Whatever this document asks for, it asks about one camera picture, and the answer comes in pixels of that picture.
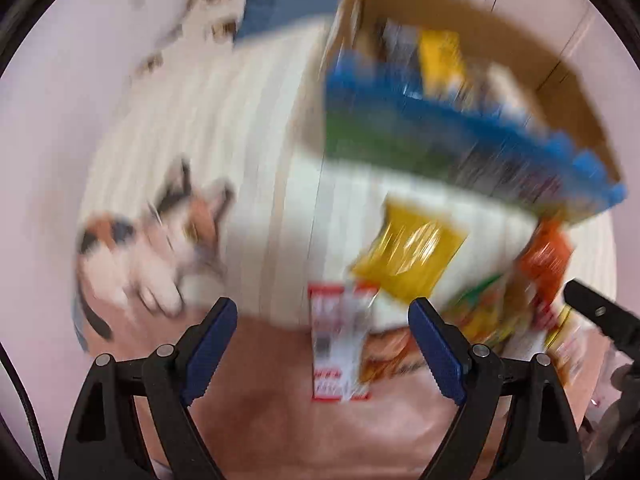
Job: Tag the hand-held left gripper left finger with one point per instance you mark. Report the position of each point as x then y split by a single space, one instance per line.
215 340

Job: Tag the orange snack packet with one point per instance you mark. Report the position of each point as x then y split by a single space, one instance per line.
545 260

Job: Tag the blue cloth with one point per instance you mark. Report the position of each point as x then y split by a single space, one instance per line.
285 7

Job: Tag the pale yellow snack packet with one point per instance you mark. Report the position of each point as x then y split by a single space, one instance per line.
565 340

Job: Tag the green and yellow snack packet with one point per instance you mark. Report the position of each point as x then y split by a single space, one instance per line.
480 310

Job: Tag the white patterned cloth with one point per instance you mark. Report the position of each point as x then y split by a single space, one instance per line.
215 5

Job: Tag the large yellow snack packet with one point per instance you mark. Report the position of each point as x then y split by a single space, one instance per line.
410 250

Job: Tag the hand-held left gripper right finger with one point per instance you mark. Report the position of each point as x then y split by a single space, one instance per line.
435 345

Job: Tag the red and white snack packet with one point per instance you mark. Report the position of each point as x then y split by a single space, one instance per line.
330 340

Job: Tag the cardboard box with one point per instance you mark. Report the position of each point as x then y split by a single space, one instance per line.
550 45

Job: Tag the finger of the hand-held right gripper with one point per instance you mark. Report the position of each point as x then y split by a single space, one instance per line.
600 312

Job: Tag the brown snack packet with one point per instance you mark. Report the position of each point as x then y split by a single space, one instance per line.
390 355

